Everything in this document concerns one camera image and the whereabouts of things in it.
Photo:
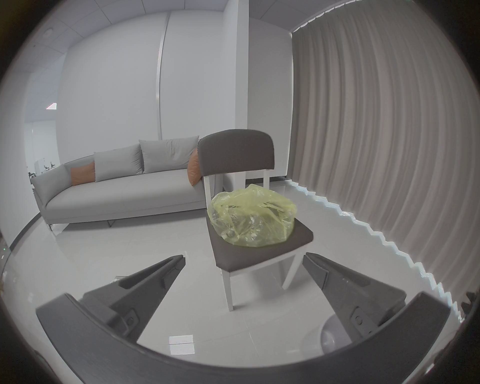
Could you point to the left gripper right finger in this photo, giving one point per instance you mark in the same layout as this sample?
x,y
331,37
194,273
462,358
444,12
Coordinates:
x,y
347,296

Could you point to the pale grey sofa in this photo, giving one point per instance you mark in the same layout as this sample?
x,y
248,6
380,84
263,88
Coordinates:
x,y
112,198

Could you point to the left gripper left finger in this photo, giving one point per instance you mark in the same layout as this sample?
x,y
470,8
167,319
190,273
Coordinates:
x,y
144,296

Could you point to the grey padded white chair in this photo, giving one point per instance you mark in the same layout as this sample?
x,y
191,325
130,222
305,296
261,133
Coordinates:
x,y
240,152

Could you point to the beige curtain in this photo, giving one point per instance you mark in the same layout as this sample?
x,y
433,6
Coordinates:
x,y
375,131

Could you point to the orange cushion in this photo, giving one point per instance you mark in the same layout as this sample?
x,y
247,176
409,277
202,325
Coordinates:
x,y
194,168
82,174

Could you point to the grey cushion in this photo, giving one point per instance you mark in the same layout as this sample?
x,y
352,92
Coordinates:
x,y
167,153
118,165

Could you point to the yellow plastic bag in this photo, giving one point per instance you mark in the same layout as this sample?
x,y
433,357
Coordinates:
x,y
255,221

